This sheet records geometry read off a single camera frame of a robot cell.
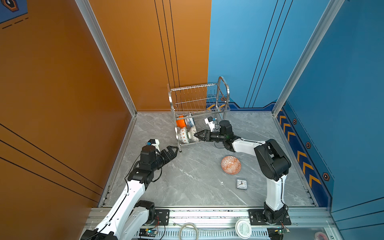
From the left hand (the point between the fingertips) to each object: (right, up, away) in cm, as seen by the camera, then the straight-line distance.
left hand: (174, 150), depth 80 cm
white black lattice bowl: (+9, +6, +12) cm, 16 cm away
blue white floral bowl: (+9, +16, +17) cm, 25 cm away
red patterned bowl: (+33, -11, +10) cm, 36 cm away
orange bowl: (+1, +16, +19) cm, 24 cm away
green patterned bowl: (+5, +7, +9) cm, 12 cm away
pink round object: (+69, -37, -12) cm, 80 cm away
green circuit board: (-11, -38, -10) cm, 40 cm away
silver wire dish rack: (+9, +25, +7) cm, 28 cm away
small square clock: (+37, -19, +2) cm, 42 cm away
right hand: (+12, +7, +8) cm, 16 cm away
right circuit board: (+53, -36, -11) cm, 65 cm away
